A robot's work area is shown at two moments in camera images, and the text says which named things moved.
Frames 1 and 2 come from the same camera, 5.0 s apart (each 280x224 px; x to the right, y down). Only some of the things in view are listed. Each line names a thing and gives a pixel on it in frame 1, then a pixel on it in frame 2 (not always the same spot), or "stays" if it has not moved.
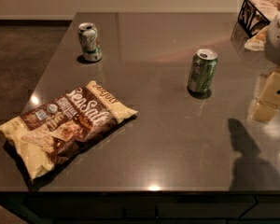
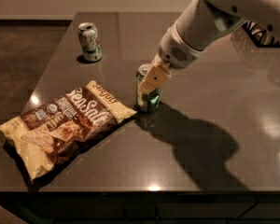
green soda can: [202, 70] -> [147, 102]
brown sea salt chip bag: [55, 133] stays
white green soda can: [89, 38] stays
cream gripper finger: [274, 96] -> [177, 54]
